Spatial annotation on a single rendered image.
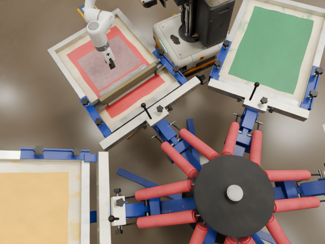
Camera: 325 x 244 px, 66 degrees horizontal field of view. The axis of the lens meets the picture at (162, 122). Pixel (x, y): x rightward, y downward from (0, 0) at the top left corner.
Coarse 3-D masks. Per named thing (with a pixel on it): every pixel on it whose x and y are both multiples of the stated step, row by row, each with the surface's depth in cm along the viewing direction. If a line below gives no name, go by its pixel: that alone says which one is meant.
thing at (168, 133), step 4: (164, 120) 140; (160, 124) 140; (164, 124) 140; (168, 124) 139; (160, 128) 139; (164, 128) 139; (168, 128) 138; (160, 132) 143; (164, 132) 138; (168, 132) 138; (172, 132) 138; (164, 136) 138; (168, 136) 137; (172, 136) 137; (176, 136) 139; (168, 140) 137
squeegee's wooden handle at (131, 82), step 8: (152, 64) 153; (144, 72) 151; (152, 72) 156; (128, 80) 150; (136, 80) 152; (120, 88) 148; (128, 88) 153; (104, 96) 147; (112, 96) 149; (104, 104) 150
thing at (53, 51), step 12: (120, 12) 179; (132, 24) 175; (72, 36) 174; (84, 36) 177; (60, 48) 173; (60, 60) 167; (168, 72) 159; (72, 84) 160; (180, 84) 154; (156, 96) 152; (120, 120) 148
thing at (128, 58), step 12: (108, 36) 176; (120, 36) 176; (120, 48) 172; (132, 48) 171; (120, 60) 168; (132, 60) 168; (144, 60) 167; (120, 72) 165; (144, 84) 160; (156, 84) 159
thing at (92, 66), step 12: (84, 48) 174; (72, 60) 171; (84, 60) 170; (96, 60) 170; (84, 72) 167; (96, 72) 166; (108, 72) 165; (96, 84) 162; (108, 84) 162; (132, 96) 157; (108, 108) 155; (120, 108) 155
